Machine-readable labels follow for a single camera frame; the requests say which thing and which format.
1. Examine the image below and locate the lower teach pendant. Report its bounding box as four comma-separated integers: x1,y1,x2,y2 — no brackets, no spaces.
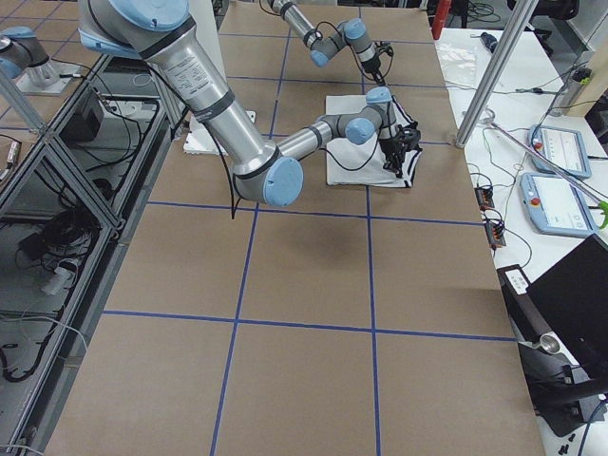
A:
520,173,599,238

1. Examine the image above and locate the black laptop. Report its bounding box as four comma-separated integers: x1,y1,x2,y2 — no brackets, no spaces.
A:
527,235,607,378

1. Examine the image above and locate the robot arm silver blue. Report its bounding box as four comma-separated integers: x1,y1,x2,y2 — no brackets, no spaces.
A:
258,0,394,86
78,1,422,206

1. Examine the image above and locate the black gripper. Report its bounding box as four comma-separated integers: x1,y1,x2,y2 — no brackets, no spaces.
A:
379,124,422,179
358,41,394,86

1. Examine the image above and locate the black monitor stand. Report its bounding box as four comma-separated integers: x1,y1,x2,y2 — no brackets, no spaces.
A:
497,265,607,437

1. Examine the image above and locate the grey t-shirt with cartoon print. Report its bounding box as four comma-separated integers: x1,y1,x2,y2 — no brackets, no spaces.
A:
324,93,424,189

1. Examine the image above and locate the red fire extinguisher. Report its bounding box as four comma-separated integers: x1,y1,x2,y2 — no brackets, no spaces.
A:
431,0,451,40

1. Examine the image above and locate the clear plastic sheet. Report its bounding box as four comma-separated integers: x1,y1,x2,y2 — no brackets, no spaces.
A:
435,43,481,88

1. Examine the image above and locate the teach pendant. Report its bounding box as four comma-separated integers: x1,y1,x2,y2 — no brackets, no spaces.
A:
528,124,592,179
520,173,599,238

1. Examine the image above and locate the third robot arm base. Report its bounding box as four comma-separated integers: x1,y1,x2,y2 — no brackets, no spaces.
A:
1,26,81,95

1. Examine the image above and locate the upper teach pendant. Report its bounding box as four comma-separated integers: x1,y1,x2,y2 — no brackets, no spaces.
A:
528,124,592,179

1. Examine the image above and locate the aluminium frame post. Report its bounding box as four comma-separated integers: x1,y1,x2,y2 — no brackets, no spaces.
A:
455,0,539,148

